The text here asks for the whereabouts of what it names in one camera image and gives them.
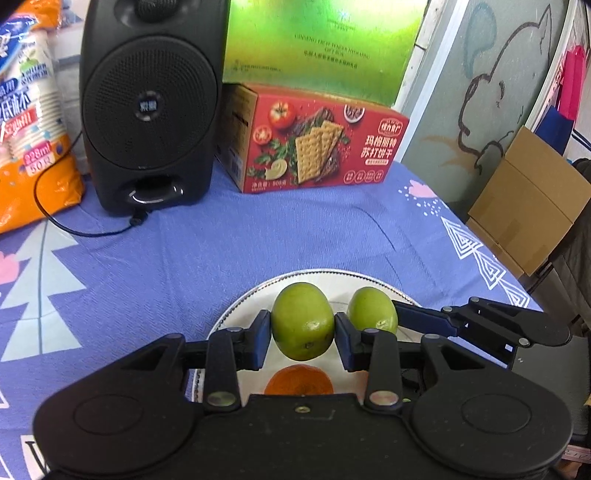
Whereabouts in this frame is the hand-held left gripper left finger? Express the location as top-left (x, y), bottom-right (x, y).
top-left (108, 310), bottom-right (273, 412)

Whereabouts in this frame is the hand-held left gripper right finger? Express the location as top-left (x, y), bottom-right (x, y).
top-left (335, 311), bottom-right (502, 411)

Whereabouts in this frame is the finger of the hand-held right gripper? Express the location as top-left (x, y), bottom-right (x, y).
top-left (393, 298), bottom-right (574, 348)
top-left (455, 325), bottom-right (520, 367)

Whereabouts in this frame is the white plate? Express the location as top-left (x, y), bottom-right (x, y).
top-left (187, 270), bottom-right (423, 407)

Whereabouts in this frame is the green apple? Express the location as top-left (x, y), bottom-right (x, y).
top-left (347, 286), bottom-right (399, 335)
top-left (270, 282), bottom-right (336, 361)

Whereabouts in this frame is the large orange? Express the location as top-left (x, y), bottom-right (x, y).
top-left (264, 364), bottom-right (335, 396)

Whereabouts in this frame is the blue printed tablecloth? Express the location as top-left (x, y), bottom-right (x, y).
top-left (0, 159), bottom-right (543, 480)

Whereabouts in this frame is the flat cardboard box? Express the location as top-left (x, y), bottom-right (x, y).
top-left (466, 126), bottom-right (591, 278)

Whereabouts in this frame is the red cracker box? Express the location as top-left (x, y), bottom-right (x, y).
top-left (213, 82), bottom-right (411, 195)

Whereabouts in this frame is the black speaker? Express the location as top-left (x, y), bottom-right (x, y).
top-left (78, 0), bottom-right (232, 219)

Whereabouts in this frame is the pink and blue bag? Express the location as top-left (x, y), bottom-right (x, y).
top-left (538, 44), bottom-right (588, 155)

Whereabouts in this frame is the green gift box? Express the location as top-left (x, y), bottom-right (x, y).
top-left (221, 0), bottom-right (429, 110)

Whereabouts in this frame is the orange paper cup package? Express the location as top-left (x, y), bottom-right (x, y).
top-left (0, 0), bottom-right (87, 235)

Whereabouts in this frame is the black speaker cable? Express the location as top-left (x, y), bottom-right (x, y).
top-left (34, 133), bottom-right (149, 238)

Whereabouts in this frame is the white door frame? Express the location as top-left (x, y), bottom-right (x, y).
top-left (392, 0), bottom-right (472, 114)

